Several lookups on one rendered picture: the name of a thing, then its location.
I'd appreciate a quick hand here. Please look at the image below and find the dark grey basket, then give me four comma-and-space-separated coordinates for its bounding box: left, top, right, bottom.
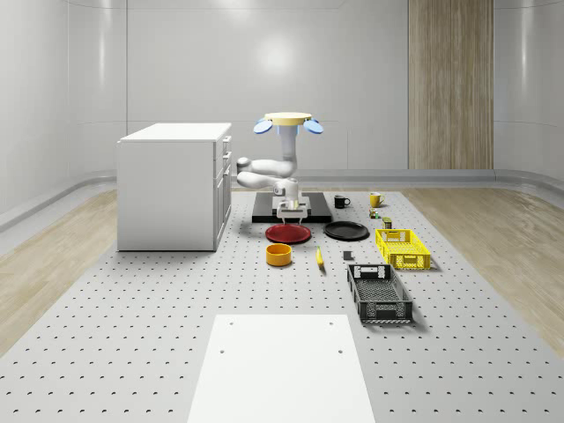
345, 263, 415, 325

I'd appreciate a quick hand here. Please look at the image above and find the black stove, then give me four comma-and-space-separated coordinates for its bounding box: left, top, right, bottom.
251, 190, 333, 225

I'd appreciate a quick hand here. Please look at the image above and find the white cabinet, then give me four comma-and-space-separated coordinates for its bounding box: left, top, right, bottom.
116, 122, 234, 253

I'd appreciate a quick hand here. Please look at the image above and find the yellow basket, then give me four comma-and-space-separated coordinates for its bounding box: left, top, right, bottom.
374, 227, 433, 271

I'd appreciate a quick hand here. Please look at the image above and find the black plate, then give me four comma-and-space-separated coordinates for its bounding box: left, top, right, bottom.
323, 219, 371, 242

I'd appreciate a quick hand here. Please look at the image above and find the drone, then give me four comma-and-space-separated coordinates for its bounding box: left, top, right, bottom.
252, 111, 324, 135

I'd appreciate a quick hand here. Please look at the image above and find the yellow bowl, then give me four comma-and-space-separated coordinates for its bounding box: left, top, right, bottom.
264, 242, 293, 268

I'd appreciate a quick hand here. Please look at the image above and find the white board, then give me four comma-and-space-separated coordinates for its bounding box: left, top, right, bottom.
186, 313, 377, 423

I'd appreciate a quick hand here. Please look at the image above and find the red plate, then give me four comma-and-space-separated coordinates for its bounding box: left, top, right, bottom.
264, 222, 313, 245

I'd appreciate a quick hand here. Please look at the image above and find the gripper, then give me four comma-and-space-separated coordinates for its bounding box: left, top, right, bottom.
276, 206, 308, 226

